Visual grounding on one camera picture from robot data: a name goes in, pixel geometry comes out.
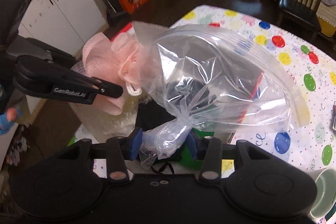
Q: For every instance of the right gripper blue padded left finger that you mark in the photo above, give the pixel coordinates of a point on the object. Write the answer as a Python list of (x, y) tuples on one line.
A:
[(126, 147)]

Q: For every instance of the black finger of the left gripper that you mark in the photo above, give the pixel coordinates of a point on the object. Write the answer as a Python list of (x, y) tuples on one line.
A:
[(39, 78)]

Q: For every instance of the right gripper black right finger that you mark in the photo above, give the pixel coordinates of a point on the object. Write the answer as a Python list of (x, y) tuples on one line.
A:
[(198, 147)]

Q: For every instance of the clear zip plastic bag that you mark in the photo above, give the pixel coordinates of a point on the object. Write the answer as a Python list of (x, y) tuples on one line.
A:
[(284, 106)]

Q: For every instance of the pink mesh bath loofah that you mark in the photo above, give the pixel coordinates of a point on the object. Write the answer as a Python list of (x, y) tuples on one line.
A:
[(122, 61)]

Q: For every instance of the green object in box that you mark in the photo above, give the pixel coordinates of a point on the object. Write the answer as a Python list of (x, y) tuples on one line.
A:
[(186, 159)]

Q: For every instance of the white cabinet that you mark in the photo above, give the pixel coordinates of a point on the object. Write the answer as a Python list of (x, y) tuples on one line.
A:
[(64, 24)]

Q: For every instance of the balloon print tablecloth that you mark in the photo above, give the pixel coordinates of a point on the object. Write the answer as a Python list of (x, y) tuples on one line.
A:
[(308, 148)]

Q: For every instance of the pale green ceramic mug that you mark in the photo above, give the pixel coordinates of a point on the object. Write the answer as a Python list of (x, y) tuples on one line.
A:
[(325, 181)]

